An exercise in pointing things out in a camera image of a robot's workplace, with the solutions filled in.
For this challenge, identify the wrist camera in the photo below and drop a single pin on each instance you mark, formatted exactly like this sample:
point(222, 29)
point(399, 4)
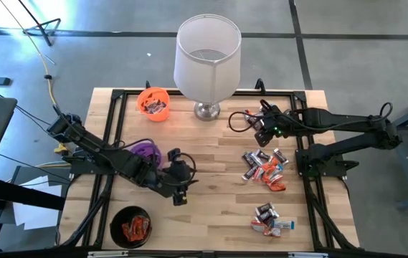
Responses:
point(174, 155)
point(269, 113)

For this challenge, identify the black metal stand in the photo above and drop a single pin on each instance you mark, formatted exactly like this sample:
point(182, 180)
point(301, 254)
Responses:
point(34, 22)

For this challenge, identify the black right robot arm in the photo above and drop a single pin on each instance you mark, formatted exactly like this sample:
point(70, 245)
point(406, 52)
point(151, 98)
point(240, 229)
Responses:
point(332, 118)

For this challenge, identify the orange candy pack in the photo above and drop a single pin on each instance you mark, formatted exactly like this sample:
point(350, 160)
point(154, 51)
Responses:
point(269, 167)
point(278, 186)
point(142, 225)
point(273, 178)
point(138, 236)
point(127, 231)

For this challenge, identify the small grey rod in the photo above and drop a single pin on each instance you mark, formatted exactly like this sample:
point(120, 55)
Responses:
point(49, 59)

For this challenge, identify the black crossbar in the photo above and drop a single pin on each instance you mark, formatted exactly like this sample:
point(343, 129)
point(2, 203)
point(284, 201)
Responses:
point(17, 195)

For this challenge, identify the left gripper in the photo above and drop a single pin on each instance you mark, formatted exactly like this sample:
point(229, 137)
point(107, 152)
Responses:
point(175, 176)

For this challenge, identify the orange white candy bar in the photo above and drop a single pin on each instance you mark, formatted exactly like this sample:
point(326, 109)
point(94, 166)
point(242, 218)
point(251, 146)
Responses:
point(272, 232)
point(259, 173)
point(258, 225)

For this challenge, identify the white shade silver table lamp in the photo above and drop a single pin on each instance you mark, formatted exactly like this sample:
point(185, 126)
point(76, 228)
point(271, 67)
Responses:
point(207, 79)

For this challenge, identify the black aluminium table frame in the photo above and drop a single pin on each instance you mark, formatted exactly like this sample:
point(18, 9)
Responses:
point(279, 94)

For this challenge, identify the white paper sheets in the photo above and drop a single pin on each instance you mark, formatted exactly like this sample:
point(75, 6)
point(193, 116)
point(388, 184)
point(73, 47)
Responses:
point(35, 218)

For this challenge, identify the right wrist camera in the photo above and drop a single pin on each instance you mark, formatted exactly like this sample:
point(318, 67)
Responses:
point(269, 113)

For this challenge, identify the purple plastic bucket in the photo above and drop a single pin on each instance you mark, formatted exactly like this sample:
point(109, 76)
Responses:
point(146, 150)

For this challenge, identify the orange pumpkin bucket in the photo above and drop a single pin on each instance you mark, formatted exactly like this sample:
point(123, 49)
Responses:
point(160, 117)

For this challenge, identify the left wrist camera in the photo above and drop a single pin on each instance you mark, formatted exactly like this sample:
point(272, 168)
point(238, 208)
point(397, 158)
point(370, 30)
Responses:
point(174, 155)

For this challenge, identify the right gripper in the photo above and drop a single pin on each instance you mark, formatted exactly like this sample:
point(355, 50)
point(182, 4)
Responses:
point(283, 123)

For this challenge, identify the black plastic bucket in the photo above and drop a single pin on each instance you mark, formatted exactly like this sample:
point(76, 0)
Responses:
point(115, 229)

